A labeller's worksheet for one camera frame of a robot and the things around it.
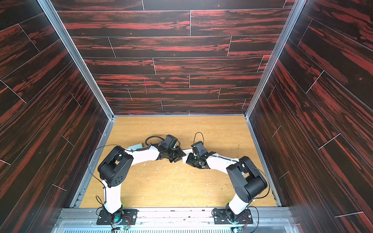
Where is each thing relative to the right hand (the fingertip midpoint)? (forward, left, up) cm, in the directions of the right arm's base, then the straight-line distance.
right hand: (189, 159), depth 94 cm
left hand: (+1, +1, +2) cm, 3 cm away
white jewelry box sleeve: (+4, +2, +4) cm, 5 cm away
